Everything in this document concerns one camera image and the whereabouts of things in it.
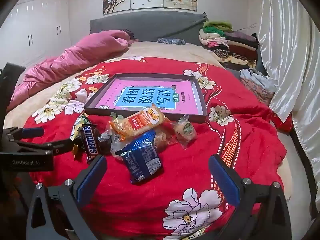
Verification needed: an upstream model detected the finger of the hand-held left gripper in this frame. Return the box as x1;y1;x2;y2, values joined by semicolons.
2;127;45;140
7;139;75;155

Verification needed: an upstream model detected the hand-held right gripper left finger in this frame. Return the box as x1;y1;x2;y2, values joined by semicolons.
26;154;108;240

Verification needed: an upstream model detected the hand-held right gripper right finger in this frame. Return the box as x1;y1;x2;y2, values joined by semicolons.
209;154;292;240

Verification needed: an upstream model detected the yellow snack packet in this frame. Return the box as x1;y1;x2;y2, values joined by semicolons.
70;113;90;140

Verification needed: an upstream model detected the brown chocolate bar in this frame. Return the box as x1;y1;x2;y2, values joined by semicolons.
79;124;99;161

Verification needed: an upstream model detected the dark brown cake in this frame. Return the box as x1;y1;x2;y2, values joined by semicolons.
96;131;113;155

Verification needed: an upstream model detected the blue biscuit packet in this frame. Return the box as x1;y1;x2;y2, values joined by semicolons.
116;131;165;185

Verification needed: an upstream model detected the round pastry green label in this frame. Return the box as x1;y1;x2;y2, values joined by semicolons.
174;114;197;150

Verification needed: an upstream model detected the orange bread packet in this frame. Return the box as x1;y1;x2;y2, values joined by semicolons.
109;105;167;140

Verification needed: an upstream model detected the clear-wrapped crumbly snack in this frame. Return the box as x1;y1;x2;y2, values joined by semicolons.
110;112;173;161

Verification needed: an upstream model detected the shallow grey box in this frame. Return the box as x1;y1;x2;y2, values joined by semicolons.
84;73;207;123

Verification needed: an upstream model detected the red floral blanket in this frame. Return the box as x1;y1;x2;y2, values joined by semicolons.
22;56;293;240

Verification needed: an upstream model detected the pink quilt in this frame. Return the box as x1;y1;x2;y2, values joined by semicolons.
7;30;132;112

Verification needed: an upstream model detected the pink floral cloth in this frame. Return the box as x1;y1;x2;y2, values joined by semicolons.
241;78;276;106

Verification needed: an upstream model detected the pink book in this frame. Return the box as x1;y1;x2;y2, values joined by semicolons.
98;78;204;115

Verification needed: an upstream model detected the light blue cloth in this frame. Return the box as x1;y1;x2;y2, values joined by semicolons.
239;68;278;93

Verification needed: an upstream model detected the white wardrobe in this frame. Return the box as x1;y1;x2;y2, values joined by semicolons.
0;0;71;68

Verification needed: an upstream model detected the dark cloth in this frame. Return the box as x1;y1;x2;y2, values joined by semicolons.
119;29;139;42

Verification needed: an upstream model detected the stack of folded clothes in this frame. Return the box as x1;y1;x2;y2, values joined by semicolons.
199;20;259;68

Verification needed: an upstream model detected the white satin curtain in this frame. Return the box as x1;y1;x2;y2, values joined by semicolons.
255;0;320;170

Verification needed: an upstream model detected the beige bed sheet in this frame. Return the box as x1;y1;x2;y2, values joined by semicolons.
5;41;225;130

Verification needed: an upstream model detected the blue patterned cloth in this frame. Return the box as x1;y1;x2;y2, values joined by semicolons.
157;37;186;45

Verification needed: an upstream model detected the grey headboard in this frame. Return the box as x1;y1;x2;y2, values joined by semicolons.
89;12;208;47

